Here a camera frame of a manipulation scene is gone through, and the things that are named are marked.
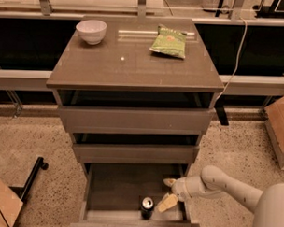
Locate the metal post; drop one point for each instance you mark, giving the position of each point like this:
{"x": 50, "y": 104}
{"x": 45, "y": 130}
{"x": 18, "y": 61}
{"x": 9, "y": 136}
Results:
{"x": 46, "y": 7}
{"x": 142, "y": 9}
{"x": 235, "y": 13}

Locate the metal post centre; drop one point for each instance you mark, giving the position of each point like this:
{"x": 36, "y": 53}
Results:
{"x": 142, "y": 9}

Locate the grey top drawer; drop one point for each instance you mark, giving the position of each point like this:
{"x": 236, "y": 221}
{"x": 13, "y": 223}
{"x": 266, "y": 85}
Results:
{"x": 135, "y": 120}

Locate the black caster leg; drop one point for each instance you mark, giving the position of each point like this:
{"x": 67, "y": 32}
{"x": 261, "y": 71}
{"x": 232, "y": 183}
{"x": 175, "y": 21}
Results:
{"x": 23, "y": 191}

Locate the cardboard box bottom left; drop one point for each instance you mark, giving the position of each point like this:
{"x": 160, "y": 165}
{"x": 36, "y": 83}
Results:
{"x": 10, "y": 206}

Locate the dark pepsi can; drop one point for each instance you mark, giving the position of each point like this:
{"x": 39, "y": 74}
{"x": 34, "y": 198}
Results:
{"x": 146, "y": 208}

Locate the green chip bag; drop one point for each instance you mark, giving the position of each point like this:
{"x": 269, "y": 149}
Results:
{"x": 170, "y": 42}

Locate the metal post left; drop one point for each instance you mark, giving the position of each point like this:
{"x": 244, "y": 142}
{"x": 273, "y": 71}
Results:
{"x": 46, "y": 7}

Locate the metal post right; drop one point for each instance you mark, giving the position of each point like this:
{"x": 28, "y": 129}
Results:
{"x": 235, "y": 13}

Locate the grey open bottom drawer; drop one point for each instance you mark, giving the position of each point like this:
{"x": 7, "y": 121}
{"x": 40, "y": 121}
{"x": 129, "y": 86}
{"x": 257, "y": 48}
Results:
{"x": 114, "y": 195}

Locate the white ceramic bowl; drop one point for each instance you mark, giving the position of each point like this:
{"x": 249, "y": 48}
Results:
{"x": 92, "y": 32}

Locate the grey middle drawer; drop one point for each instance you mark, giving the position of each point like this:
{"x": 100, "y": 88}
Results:
{"x": 135, "y": 153}

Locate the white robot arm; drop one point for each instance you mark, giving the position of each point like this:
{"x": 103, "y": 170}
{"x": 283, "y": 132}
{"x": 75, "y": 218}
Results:
{"x": 267, "y": 206}

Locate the grey drawer cabinet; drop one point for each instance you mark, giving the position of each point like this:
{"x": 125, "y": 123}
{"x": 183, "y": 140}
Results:
{"x": 121, "y": 71}

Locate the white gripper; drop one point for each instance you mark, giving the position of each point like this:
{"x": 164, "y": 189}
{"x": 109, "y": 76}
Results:
{"x": 181, "y": 187}

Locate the cardboard box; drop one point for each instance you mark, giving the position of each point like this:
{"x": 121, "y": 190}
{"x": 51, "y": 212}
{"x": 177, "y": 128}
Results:
{"x": 10, "y": 206}
{"x": 275, "y": 128}

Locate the cardboard box right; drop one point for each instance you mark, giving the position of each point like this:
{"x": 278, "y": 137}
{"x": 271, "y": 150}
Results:
{"x": 275, "y": 128}

